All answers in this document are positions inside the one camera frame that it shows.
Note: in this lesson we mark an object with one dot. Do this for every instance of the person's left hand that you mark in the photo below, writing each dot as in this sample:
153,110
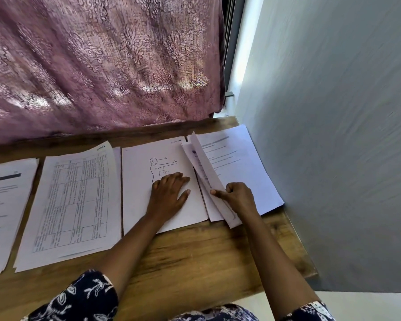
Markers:
166,200

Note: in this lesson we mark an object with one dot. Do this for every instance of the person's right hand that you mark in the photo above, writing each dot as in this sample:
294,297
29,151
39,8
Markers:
242,200

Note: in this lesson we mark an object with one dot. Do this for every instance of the printed sheet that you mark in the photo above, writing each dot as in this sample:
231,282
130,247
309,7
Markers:
207,174

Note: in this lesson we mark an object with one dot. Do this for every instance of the table-print paper pile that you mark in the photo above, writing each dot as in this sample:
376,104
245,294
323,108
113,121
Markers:
67,210

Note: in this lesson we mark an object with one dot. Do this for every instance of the dark-header text paper pile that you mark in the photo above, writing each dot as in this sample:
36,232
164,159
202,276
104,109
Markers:
6,217

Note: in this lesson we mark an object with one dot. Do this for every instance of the person's right forearm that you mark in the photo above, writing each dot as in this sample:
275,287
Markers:
281,264

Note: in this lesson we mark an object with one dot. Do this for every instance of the person's left forearm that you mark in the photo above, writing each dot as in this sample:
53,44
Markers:
133,254

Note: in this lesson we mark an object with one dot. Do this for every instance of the pink patterned curtain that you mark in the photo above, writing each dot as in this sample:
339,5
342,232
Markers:
100,63

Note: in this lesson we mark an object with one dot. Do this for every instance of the dark window frame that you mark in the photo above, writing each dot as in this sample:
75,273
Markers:
232,36

